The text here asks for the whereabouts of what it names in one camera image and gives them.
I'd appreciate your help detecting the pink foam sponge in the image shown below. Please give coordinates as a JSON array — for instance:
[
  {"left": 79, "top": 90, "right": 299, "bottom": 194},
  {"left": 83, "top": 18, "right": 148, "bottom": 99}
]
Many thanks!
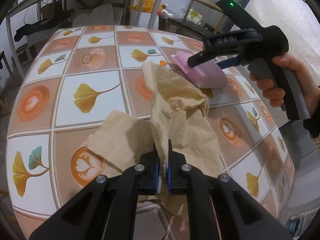
[{"left": 171, "top": 50, "right": 228, "bottom": 89}]

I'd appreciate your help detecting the beige paper towel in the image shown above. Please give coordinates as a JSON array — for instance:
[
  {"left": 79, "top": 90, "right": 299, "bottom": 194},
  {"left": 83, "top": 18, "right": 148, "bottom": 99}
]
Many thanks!
[{"left": 86, "top": 61, "right": 223, "bottom": 217}]

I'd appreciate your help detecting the right hand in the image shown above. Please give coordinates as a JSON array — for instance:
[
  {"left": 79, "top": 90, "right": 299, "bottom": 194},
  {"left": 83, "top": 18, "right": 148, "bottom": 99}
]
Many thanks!
[{"left": 249, "top": 53, "right": 320, "bottom": 117}]

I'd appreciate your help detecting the white mattress blue trim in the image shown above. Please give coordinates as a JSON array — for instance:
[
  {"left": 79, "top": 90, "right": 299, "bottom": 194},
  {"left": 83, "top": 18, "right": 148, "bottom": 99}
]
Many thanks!
[{"left": 245, "top": 0, "right": 320, "bottom": 83}]

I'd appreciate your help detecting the wooden chair black seat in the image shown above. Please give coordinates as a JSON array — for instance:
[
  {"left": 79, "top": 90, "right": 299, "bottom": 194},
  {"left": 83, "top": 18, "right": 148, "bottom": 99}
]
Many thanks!
[{"left": 162, "top": 0, "right": 226, "bottom": 38}]

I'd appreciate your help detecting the yellow plastic bag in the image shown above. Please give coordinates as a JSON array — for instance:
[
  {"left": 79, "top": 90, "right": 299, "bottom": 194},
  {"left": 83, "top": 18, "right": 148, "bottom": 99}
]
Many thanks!
[{"left": 128, "top": 0, "right": 155, "bottom": 13}]

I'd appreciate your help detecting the floral plastic tablecloth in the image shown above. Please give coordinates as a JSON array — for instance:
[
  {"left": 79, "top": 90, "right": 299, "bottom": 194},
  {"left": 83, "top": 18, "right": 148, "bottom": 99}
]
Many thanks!
[{"left": 7, "top": 25, "right": 295, "bottom": 238}]

